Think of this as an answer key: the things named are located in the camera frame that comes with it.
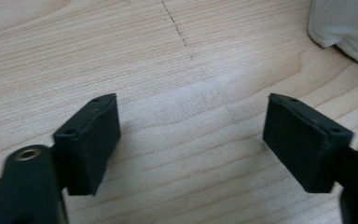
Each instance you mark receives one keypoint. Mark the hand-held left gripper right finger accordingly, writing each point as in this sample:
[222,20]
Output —
[301,146]

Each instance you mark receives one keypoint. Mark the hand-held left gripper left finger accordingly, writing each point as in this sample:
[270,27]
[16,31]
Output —
[87,146]

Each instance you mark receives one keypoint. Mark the white cloth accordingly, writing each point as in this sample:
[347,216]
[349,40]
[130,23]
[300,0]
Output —
[345,25]

